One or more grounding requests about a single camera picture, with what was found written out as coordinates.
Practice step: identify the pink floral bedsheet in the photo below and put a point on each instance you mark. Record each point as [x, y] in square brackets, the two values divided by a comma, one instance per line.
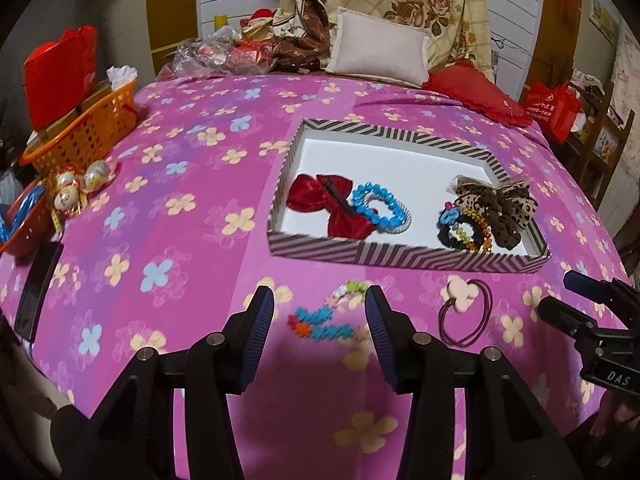
[175, 260]

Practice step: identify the white tissue paper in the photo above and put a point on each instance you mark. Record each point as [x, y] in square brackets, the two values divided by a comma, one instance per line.
[121, 75]

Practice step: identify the floral curtain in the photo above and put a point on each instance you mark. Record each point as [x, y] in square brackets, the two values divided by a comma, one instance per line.
[629, 100]

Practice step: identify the red bow hair clip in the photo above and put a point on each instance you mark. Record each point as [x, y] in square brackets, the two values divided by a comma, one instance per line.
[312, 195]

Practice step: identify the orange plastic basket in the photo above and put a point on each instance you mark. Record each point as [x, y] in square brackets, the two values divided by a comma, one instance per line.
[85, 137]

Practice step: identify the brown patterned cloth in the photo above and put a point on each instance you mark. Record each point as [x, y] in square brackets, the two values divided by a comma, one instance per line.
[305, 40]

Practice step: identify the person's right hand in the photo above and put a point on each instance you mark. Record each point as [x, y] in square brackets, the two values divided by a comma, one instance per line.
[620, 415]

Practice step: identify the small white pillow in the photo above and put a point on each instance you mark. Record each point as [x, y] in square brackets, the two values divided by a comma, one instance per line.
[380, 50]

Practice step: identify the framed wall picture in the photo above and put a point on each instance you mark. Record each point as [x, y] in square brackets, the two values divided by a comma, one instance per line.
[603, 17]

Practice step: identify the brown cardboard box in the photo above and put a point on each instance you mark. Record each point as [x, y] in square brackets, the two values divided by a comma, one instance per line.
[95, 100]

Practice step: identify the black phone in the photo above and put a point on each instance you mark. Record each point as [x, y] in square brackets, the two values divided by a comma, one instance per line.
[37, 292]

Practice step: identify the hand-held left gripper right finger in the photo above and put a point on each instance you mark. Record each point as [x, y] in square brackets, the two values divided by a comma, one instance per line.
[380, 335]

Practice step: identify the striped cardboard box tray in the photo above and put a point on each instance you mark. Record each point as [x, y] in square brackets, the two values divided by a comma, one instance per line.
[395, 155]

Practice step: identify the wooden chair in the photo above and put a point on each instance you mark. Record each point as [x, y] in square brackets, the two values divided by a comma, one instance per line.
[602, 145]

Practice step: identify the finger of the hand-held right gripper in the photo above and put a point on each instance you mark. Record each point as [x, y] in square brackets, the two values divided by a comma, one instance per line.
[595, 287]
[562, 312]

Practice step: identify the yellow cup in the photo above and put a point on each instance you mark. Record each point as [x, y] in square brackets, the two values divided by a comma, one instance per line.
[220, 21]

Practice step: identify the clear plastic bag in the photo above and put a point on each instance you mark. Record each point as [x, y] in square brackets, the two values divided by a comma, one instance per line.
[210, 55]

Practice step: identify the red frilled pillow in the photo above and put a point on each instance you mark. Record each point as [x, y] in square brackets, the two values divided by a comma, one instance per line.
[472, 92]

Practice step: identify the leopard print bow scrunchie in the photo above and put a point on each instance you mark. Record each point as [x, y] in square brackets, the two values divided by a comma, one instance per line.
[505, 210]

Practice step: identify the red paper bag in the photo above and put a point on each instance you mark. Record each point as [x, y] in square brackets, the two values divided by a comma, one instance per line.
[57, 75]

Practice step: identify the red santa plush toy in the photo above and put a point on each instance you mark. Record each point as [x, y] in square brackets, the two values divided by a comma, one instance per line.
[260, 20]

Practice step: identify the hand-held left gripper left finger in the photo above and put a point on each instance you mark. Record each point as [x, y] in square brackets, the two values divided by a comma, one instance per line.
[260, 332]

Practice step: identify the red shopping bag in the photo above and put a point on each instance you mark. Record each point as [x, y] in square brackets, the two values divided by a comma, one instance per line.
[552, 112]

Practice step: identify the red plastic basket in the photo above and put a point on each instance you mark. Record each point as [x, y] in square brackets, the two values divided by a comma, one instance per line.
[27, 232]

